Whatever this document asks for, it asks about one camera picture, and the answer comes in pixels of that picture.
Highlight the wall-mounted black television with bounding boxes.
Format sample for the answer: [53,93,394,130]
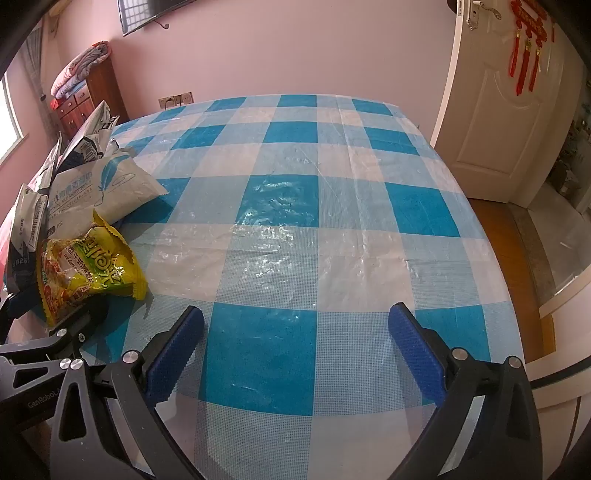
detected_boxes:
[117,0,206,37]

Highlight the beige wall socket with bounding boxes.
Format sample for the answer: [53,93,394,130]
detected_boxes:
[158,92,195,109]

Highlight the metal door handle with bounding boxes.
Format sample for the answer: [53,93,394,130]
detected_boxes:
[464,0,502,31]

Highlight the silver blue drink pouch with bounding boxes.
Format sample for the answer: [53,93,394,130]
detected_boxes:
[36,134,64,191]
[7,184,49,294]

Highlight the white door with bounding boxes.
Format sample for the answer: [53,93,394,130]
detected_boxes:
[429,0,578,206]

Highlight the blue white checked plastic tablecloth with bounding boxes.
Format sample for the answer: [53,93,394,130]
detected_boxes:
[2,95,527,480]

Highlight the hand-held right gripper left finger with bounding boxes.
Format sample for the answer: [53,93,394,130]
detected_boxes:
[50,305,206,480]

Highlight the dark blue white carton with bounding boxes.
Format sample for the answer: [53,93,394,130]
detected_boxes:
[54,100,122,178]

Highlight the red knot ornament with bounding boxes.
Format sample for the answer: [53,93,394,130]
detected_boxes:
[508,0,557,95]

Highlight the brown wooden cabinet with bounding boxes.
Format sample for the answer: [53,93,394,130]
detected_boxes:
[50,55,130,139]

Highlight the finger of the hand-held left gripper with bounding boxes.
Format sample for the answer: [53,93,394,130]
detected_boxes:
[0,299,110,418]
[0,291,27,323]

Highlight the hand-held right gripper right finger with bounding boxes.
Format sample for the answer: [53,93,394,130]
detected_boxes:
[388,302,543,480]

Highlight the window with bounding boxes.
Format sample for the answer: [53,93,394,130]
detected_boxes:
[0,74,24,162]

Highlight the grey wet wipes packet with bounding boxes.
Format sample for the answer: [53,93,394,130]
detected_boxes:
[46,151,169,241]

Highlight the white side cabinet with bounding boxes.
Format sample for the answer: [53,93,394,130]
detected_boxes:
[526,295,591,444]

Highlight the folded pink blankets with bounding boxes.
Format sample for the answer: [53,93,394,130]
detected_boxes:
[50,41,113,99]

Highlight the yellow snack packet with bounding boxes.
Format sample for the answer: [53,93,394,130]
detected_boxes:
[36,208,148,328]

